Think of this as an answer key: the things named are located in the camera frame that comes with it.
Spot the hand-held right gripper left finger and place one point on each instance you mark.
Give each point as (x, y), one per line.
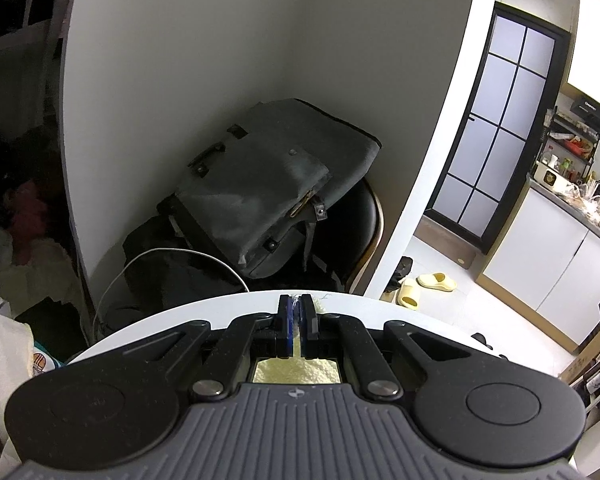
(289, 332)

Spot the black backpack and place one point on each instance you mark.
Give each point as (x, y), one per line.
(180, 270)

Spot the yellow slipper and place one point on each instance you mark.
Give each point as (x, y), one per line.
(409, 294)
(437, 281)

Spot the white kitchen counter cabinet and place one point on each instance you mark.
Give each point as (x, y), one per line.
(540, 255)

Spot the black chair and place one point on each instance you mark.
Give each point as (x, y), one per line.
(352, 230)

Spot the yellow towel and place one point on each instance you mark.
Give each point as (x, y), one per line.
(295, 371)

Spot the black shoe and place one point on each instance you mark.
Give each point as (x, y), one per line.
(399, 272)

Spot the white upper kitchen cabinet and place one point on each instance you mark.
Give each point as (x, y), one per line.
(597, 45)

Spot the black kitchen shelf rack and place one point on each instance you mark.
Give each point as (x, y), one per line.
(570, 145)

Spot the black range hood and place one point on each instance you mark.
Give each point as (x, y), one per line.
(597, 110)

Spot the black framed glass door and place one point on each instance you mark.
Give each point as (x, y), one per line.
(500, 110)

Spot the pile of clothes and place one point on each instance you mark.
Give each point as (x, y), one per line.
(20, 240)

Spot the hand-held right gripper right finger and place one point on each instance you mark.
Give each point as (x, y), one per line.
(310, 332)

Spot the white box with yellow label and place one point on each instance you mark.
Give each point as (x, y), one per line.
(550, 176)

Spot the white plastic bag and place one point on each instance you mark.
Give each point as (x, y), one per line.
(10, 355)

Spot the grey canvas bag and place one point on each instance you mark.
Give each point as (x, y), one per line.
(270, 175)

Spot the brown door mat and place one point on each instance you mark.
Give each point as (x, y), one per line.
(450, 245)

